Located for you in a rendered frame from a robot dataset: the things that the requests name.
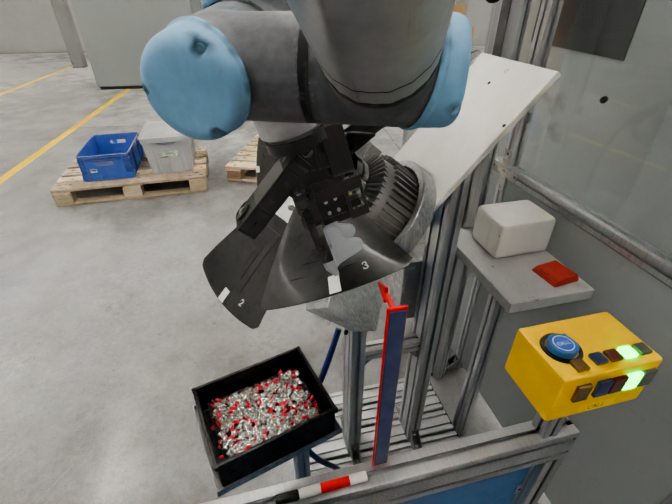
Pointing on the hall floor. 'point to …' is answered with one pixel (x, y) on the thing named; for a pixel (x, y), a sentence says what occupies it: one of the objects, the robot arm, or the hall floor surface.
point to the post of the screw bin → (302, 465)
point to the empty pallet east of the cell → (245, 160)
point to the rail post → (539, 478)
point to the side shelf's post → (478, 363)
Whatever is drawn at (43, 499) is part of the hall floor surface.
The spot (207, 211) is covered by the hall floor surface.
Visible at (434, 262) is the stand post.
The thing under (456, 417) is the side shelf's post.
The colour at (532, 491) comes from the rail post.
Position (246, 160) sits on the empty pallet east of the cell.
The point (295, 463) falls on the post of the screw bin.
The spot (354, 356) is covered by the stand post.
